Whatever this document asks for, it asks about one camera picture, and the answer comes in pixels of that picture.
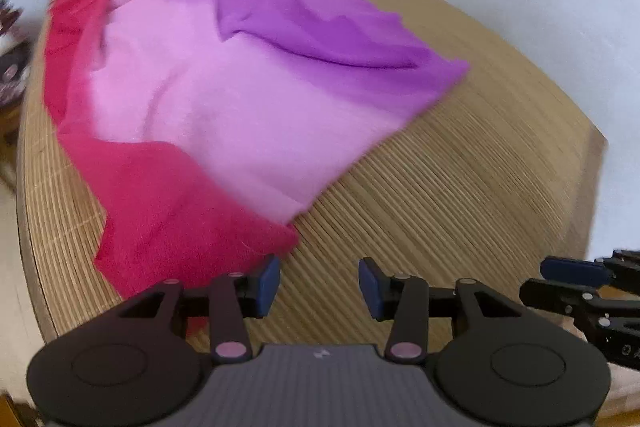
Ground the bamboo mat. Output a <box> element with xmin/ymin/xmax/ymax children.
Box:
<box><xmin>17</xmin><ymin>0</ymin><xmax>608</xmax><ymax>418</ymax></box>

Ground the pink purple gradient fleece cloth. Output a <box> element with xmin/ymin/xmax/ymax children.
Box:
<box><xmin>42</xmin><ymin>0</ymin><xmax>471</xmax><ymax>338</ymax></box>

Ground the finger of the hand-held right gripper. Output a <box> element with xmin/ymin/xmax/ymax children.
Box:
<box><xmin>540</xmin><ymin>249</ymin><xmax>640</xmax><ymax>287</ymax></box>
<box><xmin>519</xmin><ymin>279</ymin><xmax>599</xmax><ymax>316</ymax></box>

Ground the dark floral clothing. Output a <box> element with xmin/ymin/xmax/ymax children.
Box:
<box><xmin>0</xmin><ymin>0</ymin><xmax>33</xmax><ymax>108</ymax></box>

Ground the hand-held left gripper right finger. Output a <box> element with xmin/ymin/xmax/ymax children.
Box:
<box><xmin>358</xmin><ymin>257</ymin><xmax>526</xmax><ymax>364</ymax></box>

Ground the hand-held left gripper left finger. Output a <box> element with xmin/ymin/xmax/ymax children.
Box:
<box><xmin>117</xmin><ymin>255</ymin><xmax>282</xmax><ymax>364</ymax></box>

